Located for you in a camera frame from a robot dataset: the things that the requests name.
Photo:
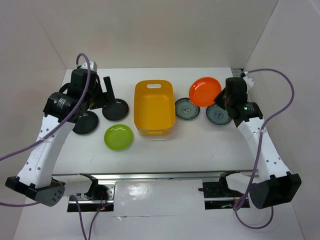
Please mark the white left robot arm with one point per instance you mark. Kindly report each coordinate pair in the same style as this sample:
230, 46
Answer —
62, 112

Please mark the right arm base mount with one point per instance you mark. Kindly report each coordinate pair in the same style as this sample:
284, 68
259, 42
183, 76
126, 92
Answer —
217, 195

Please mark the aluminium rail front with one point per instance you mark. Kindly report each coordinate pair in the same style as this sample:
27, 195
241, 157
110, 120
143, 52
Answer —
149, 176

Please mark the blue patterned plate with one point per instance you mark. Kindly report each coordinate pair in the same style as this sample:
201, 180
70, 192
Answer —
217, 115
185, 109

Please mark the black plate far left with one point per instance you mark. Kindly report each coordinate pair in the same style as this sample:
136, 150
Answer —
86, 123

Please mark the black plate near bin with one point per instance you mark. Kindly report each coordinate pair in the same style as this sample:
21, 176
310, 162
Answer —
116, 111

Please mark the orange plate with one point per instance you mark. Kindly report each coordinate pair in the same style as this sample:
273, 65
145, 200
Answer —
203, 91

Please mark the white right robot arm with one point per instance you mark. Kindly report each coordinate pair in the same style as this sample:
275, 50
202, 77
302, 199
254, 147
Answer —
276, 185

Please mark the aluminium rail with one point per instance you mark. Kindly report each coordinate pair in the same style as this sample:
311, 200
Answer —
149, 176
236, 72

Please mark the green plate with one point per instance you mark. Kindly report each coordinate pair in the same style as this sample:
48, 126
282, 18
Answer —
118, 137

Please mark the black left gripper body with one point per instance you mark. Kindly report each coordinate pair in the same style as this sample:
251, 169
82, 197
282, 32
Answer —
96, 98

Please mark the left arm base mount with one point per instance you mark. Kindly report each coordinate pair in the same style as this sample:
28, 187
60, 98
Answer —
98, 197

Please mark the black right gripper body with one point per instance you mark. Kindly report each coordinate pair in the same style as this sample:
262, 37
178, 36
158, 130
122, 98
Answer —
222, 100

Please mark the aluminium rail right side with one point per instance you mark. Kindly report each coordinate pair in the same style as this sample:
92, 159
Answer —
236, 72

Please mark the yellow plastic bin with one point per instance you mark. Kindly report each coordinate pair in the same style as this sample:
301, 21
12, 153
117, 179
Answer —
154, 111

